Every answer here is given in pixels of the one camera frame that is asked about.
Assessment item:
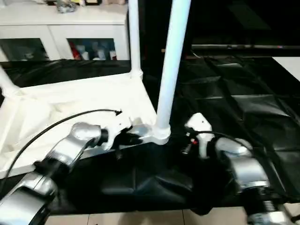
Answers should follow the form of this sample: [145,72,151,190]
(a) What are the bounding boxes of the white plastic table top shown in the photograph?
[0,71,172,180]

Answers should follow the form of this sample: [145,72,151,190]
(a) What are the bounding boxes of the white plastic table leg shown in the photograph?
[127,0,144,80]
[0,66,21,98]
[155,0,192,142]

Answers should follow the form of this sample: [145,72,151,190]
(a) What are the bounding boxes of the black work surface mat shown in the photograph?
[0,55,300,216]

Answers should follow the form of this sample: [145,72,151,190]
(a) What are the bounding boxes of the patterned jar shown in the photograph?
[90,41,100,60]
[98,45,107,60]

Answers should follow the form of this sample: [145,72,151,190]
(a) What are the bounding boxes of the red white bottle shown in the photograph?
[70,42,82,60]

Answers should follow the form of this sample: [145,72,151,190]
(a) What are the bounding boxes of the dark grey tube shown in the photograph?
[190,44,300,51]

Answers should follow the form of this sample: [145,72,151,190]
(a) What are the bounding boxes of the black backdrop cloth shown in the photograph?
[138,0,300,57]

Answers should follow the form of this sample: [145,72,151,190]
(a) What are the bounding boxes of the white glass-door cabinet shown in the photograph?
[0,0,131,62]

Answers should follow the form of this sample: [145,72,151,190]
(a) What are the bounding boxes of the grey patterned bundle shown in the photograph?
[54,0,80,14]

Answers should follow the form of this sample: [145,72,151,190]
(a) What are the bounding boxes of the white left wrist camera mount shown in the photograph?
[102,114,134,151]

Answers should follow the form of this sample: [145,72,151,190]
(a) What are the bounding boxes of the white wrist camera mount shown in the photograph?
[102,114,134,151]
[183,112,213,160]

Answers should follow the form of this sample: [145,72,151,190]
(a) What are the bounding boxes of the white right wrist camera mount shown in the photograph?
[183,112,213,160]

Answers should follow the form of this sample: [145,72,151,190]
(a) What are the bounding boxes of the black left wrist camera cable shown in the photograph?
[4,108,124,179]

